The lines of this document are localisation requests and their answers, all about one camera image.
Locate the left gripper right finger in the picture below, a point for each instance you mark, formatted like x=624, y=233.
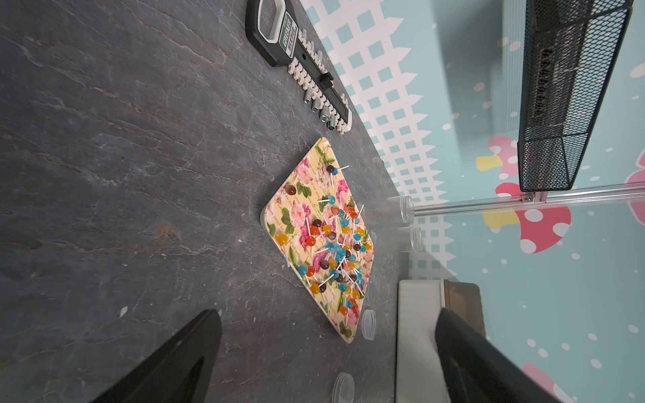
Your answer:
x=475, y=371

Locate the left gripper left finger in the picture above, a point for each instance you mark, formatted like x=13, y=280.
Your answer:
x=179, y=371

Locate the clear candy jar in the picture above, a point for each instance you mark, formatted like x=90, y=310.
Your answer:
x=410, y=239
x=403, y=209

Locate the brown plastic toolbox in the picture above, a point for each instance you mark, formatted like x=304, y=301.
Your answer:
x=419, y=374

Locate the pile of lollipops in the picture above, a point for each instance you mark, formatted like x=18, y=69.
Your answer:
x=337, y=247

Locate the floral rectangular tray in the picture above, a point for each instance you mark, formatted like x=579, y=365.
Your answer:
x=312, y=237

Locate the black box in basket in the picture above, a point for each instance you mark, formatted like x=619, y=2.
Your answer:
x=546, y=85

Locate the black wire mesh basket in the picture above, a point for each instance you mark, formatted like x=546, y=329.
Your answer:
x=570, y=51

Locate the black socket holder rail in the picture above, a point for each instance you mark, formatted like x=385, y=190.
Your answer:
x=286, y=46

